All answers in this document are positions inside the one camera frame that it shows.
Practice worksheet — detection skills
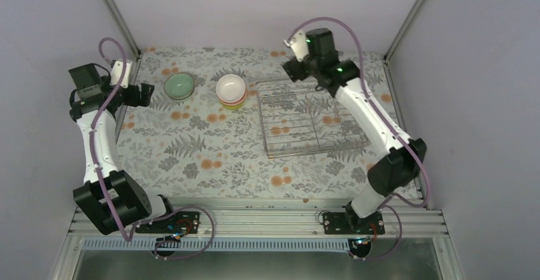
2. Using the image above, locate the pale green pink-base bowl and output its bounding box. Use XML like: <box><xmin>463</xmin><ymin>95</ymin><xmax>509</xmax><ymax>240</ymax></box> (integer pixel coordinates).
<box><xmin>164</xmin><ymin>73</ymin><xmax>195</xmax><ymax>101</ymax></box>

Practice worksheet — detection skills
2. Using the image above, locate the white bowl red rim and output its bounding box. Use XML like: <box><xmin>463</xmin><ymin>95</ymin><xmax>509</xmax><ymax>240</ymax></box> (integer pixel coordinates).
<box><xmin>218</xmin><ymin>95</ymin><xmax>247</xmax><ymax>107</ymax></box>

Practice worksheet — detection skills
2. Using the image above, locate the plain white bowl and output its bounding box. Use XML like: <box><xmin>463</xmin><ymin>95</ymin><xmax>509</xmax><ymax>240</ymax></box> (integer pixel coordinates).
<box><xmin>216</xmin><ymin>74</ymin><xmax>246</xmax><ymax>101</ymax></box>

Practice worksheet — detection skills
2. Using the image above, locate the yellow bowl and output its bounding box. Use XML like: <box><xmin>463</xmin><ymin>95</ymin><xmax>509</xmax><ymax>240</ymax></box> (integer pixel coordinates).
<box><xmin>222</xmin><ymin>103</ymin><xmax>244</xmax><ymax>110</ymax></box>

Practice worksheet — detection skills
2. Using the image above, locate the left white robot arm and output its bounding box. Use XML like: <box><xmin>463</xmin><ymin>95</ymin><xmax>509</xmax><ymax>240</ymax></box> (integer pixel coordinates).
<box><xmin>69</xmin><ymin>60</ymin><xmax>177</xmax><ymax>235</ymax></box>

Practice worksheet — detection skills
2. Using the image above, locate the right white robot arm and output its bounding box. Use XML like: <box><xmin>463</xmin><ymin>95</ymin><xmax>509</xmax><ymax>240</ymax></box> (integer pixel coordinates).
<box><xmin>283</xmin><ymin>28</ymin><xmax>427</xmax><ymax>234</ymax></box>

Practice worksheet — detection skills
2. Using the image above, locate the floral table mat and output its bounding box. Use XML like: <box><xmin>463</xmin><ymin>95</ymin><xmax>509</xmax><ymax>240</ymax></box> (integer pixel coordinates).
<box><xmin>113</xmin><ymin>46</ymin><xmax>418</xmax><ymax>200</ymax></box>

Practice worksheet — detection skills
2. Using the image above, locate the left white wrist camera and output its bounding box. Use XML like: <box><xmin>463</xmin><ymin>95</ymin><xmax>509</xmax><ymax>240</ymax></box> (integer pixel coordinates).
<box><xmin>110</xmin><ymin>60</ymin><xmax>134</xmax><ymax>88</ymax></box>

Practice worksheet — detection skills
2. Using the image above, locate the wire dish rack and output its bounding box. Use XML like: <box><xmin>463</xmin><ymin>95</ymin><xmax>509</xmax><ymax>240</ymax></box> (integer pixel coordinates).
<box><xmin>255</xmin><ymin>78</ymin><xmax>371</xmax><ymax>158</ymax></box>

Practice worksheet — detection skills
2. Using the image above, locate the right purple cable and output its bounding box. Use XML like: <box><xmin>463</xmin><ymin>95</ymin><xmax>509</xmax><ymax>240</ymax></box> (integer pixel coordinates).
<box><xmin>287</xmin><ymin>17</ymin><xmax>432</xmax><ymax>262</ymax></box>

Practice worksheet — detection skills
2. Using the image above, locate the purple cable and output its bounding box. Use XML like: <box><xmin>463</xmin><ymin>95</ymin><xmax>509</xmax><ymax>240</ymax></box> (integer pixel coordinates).
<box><xmin>89</xmin><ymin>38</ymin><xmax>216</xmax><ymax>262</ymax></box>
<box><xmin>287</xmin><ymin>17</ymin><xmax>432</xmax><ymax>262</ymax></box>

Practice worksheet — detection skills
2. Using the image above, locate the aluminium mounting rail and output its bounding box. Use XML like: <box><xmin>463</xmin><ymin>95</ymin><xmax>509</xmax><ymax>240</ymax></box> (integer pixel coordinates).
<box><xmin>67</xmin><ymin>204</ymin><xmax>449</xmax><ymax>239</ymax></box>

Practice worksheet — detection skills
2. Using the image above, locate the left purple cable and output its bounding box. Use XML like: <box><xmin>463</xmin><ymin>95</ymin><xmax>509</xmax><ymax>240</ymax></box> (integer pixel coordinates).
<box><xmin>89</xmin><ymin>38</ymin><xmax>216</xmax><ymax>262</ymax></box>

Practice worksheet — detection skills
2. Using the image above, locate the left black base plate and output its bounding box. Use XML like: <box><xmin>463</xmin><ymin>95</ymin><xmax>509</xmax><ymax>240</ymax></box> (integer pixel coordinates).
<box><xmin>136</xmin><ymin>211</ymin><xmax>201</xmax><ymax>235</ymax></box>

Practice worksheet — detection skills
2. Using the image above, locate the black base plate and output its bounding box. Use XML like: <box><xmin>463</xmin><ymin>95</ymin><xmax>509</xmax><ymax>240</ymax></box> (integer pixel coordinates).
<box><xmin>318</xmin><ymin>211</ymin><xmax>385</xmax><ymax>235</ymax></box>
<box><xmin>136</xmin><ymin>211</ymin><xmax>201</xmax><ymax>235</ymax></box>

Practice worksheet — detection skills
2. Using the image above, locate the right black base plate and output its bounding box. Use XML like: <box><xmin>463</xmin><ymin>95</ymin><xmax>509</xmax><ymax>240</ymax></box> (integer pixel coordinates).
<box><xmin>318</xmin><ymin>211</ymin><xmax>385</xmax><ymax>235</ymax></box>

